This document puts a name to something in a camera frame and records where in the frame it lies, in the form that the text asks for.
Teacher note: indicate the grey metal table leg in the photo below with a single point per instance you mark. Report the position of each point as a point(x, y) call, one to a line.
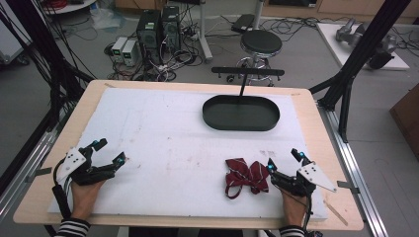
point(204, 33)

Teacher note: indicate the white foam board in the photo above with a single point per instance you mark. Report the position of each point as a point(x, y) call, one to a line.
point(184, 148)

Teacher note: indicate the black flat box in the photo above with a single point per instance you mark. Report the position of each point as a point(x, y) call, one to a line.
point(243, 23)

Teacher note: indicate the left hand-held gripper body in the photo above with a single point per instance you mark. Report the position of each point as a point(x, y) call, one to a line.
point(73, 162)

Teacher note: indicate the black stand with oval tray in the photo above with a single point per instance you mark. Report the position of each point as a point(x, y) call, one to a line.
point(240, 113)

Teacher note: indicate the clear plastic bag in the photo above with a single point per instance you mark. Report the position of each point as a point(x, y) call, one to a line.
point(105, 17)

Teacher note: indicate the brown wooden cabinet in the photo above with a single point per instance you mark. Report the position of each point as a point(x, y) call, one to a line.
point(407, 115)

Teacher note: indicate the white platform board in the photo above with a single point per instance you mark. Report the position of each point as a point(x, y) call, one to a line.
point(332, 42)

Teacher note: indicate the black metal frame post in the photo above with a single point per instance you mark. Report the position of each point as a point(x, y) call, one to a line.
point(359, 59)
point(42, 49)

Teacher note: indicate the thin wooden stick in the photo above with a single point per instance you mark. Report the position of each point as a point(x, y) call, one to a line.
point(336, 213)

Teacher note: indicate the metal clamp bracket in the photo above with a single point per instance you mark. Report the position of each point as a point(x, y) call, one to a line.
point(348, 187)
point(39, 172)

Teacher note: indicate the aluminium rail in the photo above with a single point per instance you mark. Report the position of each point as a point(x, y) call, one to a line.
point(23, 174)
point(352, 164)

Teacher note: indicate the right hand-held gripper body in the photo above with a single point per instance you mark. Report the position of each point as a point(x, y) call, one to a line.
point(308, 179)

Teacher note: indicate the person's left hand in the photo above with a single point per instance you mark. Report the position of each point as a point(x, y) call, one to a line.
point(84, 197)

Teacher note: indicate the dark red striped bow tie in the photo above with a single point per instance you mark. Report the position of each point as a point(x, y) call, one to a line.
point(246, 176)

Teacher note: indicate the black round stool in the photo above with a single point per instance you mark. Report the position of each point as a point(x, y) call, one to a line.
point(261, 44)

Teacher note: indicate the black computer tower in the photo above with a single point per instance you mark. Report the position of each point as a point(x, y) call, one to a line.
point(150, 33)
point(171, 28)

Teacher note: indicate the white power supply unit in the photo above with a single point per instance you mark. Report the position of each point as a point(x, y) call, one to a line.
point(118, 46)
point(129, 52)

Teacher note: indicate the white round table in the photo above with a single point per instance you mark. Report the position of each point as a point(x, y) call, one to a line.
point(67, 6)

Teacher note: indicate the person's right hand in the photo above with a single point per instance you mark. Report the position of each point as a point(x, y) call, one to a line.
point(293, 208)

